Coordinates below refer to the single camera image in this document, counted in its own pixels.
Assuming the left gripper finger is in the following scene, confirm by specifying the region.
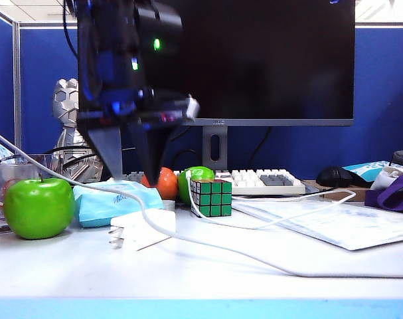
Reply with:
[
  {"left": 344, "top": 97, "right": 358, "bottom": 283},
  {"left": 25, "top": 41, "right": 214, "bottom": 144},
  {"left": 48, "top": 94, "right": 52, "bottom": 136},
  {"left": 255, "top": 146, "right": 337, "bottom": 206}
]
[
  {"left": 127, "top": 125, "right": 175, "bottom": 189},
  {"left": 86, "top": 128, "right": 124, "bottom": 180}
]

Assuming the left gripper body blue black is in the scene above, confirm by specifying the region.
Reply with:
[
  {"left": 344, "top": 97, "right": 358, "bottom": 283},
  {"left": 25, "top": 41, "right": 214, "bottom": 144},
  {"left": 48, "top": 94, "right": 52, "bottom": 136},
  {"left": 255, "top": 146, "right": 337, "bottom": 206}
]
[{"left": 76, "top": 88, "right": 191, "bottom": 132}]

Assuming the thin white Type-C cable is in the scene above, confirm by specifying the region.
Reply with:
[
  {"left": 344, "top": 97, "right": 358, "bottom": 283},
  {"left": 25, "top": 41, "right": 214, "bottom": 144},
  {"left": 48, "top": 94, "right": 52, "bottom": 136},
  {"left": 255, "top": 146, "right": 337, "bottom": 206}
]
[{"left": 184, "top": 169, "right": 357, "bottom": 231}]

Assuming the white charging base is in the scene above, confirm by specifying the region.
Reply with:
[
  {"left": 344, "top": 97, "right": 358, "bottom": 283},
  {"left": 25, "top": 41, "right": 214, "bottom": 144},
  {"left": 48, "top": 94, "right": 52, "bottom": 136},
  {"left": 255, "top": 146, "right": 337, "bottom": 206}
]
[{"left": 108, "top": 208, "right": 177, "bottom": 252}]

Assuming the orange fruit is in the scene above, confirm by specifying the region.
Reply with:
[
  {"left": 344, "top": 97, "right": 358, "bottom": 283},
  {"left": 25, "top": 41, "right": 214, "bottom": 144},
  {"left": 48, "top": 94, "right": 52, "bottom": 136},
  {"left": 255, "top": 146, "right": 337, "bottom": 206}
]
[{"left": 140, "top": 167, "right": 179, "bottom": 201}]

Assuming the small green round fruit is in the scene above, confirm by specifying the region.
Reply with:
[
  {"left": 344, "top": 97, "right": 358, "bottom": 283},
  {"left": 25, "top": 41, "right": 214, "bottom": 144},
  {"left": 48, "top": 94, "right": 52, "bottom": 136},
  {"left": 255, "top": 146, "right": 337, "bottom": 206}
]
[{"left": 177, "top": 165, "right": 216, "bottom": 207}]

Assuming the light blue tissue pack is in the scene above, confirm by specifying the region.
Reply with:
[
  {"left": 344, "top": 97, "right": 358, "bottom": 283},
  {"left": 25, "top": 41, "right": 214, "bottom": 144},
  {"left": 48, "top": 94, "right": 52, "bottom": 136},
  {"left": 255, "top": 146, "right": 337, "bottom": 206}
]
[{"left": 73, "top": 179, "right": 165, "bottom": 229}]

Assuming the silver faceted figurine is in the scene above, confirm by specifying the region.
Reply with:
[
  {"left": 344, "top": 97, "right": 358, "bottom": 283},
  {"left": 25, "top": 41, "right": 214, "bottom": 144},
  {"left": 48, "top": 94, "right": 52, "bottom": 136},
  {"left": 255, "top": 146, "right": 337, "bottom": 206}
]
[{"left": 51, "top": 78, "right": 105, "bottom": 183}]

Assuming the Rubik's cube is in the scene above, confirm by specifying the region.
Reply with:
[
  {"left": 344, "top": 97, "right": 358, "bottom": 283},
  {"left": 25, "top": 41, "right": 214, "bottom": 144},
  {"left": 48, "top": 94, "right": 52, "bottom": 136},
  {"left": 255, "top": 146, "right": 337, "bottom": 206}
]
[{"left": 190, "top": 179, "right": 233, "bottom": 219}]

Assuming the large green apple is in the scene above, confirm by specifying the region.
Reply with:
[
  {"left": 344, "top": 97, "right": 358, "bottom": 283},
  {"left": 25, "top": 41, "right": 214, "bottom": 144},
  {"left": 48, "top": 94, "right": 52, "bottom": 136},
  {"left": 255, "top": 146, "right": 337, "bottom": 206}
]
[{"left": 2, "top": 177, "right": 76, "bottom": 240}]

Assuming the white and grey keyboard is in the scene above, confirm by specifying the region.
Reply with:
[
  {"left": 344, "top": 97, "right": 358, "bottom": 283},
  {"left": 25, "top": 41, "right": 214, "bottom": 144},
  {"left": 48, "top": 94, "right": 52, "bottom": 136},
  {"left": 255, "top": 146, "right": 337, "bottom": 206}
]
[{"left": 121, "top": 168, "right": 307, "bottom": 197}]

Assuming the brown round object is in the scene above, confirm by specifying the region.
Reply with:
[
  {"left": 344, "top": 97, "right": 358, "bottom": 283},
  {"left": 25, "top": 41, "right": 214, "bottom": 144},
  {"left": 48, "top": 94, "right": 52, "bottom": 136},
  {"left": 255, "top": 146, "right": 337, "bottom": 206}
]
[{"left": 0, "top": 154, "right": 61, "bottom": 235}]

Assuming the black computer monitor with stand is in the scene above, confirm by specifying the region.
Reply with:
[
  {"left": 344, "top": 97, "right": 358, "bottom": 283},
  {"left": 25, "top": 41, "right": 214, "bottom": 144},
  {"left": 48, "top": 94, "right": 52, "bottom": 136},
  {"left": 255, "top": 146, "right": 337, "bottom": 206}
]
[{"left": 77, "top": 0, "right": 355, "bottom": 172}]

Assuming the black computer mouse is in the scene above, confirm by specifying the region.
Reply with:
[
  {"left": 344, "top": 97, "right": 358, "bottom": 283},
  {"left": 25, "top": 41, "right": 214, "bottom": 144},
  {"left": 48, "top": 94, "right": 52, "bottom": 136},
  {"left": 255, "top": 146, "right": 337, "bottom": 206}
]
[{"left": 315, "top": 165, "right": 355, "bottom": 189}]

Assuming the brown cardboard piece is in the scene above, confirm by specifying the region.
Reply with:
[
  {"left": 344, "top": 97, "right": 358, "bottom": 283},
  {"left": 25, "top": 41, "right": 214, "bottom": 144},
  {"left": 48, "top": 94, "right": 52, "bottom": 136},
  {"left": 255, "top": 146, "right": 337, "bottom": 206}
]
[{"left": 302, "top": 179, "right": 371, "bottom": 203}]

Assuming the document in clear sleeve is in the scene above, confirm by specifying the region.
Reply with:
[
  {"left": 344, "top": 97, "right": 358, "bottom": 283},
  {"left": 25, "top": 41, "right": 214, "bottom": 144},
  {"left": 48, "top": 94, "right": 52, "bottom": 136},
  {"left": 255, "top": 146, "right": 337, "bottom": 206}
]
[{"left": 232, "top": 195, "right": 403, "bottom": 252}]

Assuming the blue and white packet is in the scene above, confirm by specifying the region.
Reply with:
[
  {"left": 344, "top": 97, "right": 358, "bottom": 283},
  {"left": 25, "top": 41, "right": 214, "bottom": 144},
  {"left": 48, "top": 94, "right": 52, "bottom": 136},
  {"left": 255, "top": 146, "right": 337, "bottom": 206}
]
[{"left": 342, "top": 160, "right": 400, "bottom": 183}]

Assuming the white crumpled bag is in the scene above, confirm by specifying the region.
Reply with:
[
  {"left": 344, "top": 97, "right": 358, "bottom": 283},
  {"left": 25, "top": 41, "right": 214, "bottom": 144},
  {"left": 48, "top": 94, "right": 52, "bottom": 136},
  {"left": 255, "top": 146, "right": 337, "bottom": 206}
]
[{"left": 369, "top": 165, "right": 403, "bottom": 192}]

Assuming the black cable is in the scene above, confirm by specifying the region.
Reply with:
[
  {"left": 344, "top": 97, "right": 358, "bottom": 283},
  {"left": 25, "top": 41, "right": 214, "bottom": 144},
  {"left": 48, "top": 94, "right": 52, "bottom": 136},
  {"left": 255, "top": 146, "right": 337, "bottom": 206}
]
[
  {"left": 249, "top": 127, "right": 272, "bottom": 167},
  {"left": 170, "top": 148, "right": 204, "bottom": 171}
]

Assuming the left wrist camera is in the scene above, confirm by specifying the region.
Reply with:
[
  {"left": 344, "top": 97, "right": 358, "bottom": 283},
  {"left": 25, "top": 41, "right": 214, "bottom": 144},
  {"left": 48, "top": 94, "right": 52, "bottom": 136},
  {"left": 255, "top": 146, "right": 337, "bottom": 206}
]
[{"left": 184, "top": 96, "right": 201, "bottom": 120}]

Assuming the grey partition post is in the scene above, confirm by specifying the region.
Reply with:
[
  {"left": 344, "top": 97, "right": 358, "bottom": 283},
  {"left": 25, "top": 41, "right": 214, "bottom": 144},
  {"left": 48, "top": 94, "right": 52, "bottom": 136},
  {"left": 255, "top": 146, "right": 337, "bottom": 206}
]
[{"left": 11, "top": 20, "right": 23, "bottom": 156}]

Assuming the thick white cable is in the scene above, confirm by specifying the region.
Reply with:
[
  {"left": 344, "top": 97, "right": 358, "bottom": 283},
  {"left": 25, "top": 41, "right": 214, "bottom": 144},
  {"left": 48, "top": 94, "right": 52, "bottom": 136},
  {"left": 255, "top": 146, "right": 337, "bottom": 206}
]
[{"left": 0, "top": 126, "right": 403, "bottom": 279}]

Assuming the purple fabric strap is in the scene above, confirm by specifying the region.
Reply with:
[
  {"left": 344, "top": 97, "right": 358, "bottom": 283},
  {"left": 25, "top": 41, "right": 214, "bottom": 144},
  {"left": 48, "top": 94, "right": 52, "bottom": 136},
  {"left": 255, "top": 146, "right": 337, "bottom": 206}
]
[{"left": 363, "top": 174, "right": 403, "bottom": 215}]

